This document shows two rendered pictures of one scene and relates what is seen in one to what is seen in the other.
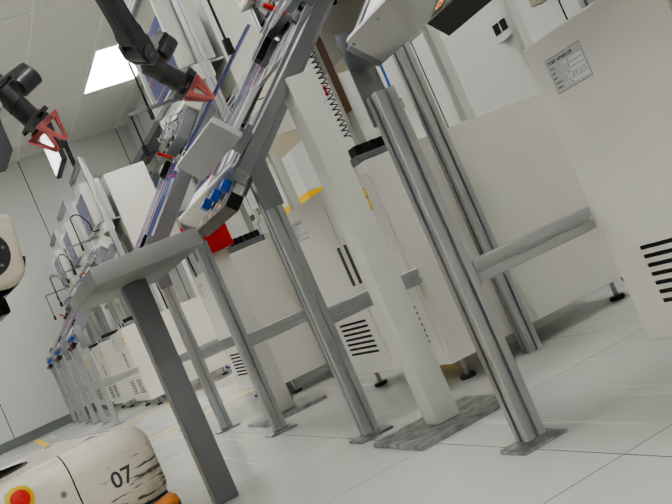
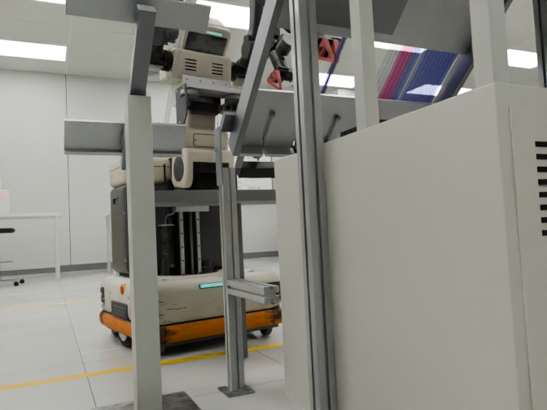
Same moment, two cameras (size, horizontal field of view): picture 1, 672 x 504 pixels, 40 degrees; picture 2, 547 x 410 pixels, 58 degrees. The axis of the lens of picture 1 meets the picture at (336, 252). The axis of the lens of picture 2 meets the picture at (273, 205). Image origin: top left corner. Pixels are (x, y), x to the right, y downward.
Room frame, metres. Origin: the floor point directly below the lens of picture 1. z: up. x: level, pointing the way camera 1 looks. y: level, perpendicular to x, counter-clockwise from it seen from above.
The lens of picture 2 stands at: (2.27, -1.33, 0.45)
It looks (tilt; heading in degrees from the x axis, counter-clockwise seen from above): 3 degrees up; 88
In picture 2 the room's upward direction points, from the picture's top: 3 degrees counter-clockwise
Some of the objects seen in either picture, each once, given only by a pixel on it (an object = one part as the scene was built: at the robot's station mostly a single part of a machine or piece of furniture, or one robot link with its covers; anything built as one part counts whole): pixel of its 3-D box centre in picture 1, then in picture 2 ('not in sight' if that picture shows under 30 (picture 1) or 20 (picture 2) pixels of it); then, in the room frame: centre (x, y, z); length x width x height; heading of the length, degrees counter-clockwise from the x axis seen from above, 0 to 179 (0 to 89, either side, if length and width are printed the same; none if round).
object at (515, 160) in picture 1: (451, 249); (496, 287); (2.77, -0.32, 0.31); 0.70 x 0.65 x 0.62; 23
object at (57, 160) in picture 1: (58, 146); not in sight; (7.05, 1.63, 2.10); 0.58 x 0.14 x 0.41; 23
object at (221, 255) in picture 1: (243, 311); not in sight; (3.26, 0.39, 0.39); 0.24 x 0.24 x 0.78; 23
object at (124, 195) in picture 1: (136, 277); not in sight; (7.11, 1.49, 0.95); 1.36 x 0.82 x 1.90; 113
